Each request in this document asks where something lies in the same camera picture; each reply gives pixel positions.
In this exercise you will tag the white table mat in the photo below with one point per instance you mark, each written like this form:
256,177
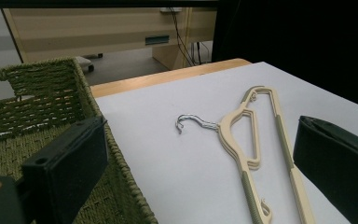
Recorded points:
167,174

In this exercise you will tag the black curtain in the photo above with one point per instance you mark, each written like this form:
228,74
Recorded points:
292,46

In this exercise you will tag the beige plastic clothes hanger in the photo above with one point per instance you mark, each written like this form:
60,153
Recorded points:
227,143
295,180
255,167

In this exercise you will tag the chair caster base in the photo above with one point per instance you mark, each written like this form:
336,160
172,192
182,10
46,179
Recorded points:
85,62

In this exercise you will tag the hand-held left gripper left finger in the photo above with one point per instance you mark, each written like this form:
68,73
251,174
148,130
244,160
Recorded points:
68,161

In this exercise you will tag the green woven basket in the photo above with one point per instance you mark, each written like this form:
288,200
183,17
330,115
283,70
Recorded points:
43,99

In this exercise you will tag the beige wooden desk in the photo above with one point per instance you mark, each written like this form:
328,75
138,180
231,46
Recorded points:
90,28

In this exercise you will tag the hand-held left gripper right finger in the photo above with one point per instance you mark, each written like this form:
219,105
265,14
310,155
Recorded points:
338,165

